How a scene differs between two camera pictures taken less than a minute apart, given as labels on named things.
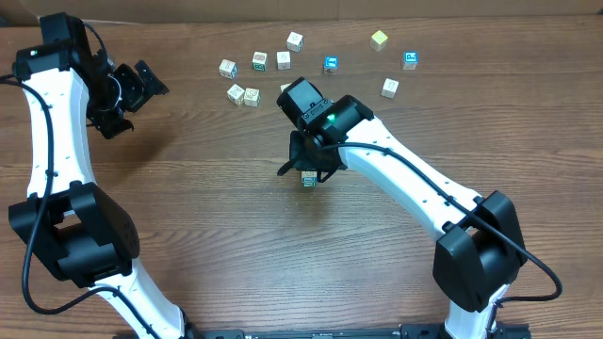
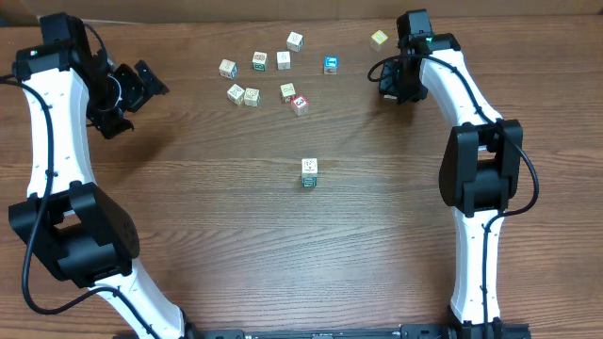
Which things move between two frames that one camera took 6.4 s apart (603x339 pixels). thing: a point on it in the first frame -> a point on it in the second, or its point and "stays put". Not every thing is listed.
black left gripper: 142,82 stays put
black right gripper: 308,161 -> 391,83
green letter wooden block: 309,182 stays put
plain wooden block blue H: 309,173 stays put
